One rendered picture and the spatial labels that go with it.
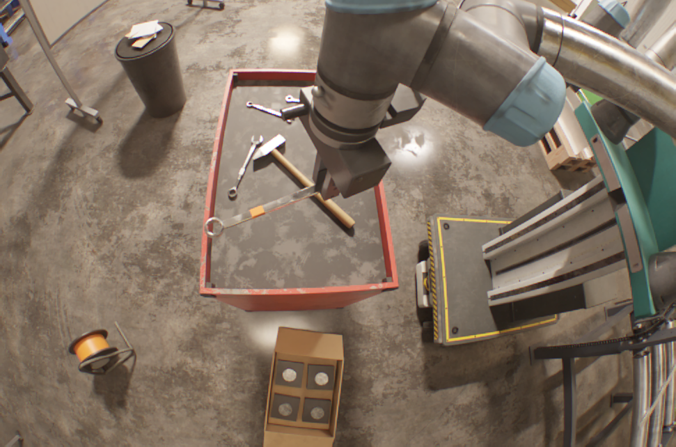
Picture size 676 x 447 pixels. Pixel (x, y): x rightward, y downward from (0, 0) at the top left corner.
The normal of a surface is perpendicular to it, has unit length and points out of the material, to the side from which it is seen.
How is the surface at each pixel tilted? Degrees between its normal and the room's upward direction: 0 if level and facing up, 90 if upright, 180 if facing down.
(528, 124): 83
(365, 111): 90
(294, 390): 0
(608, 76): 86
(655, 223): 90
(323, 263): 0
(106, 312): 0
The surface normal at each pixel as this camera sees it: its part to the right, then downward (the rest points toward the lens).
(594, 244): -0.99, -0.09
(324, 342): 0.19, -0.92
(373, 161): 0.17, -0.44
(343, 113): -0.35, 0.81
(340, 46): -0.59, 0.67
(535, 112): -0.26, 0.55
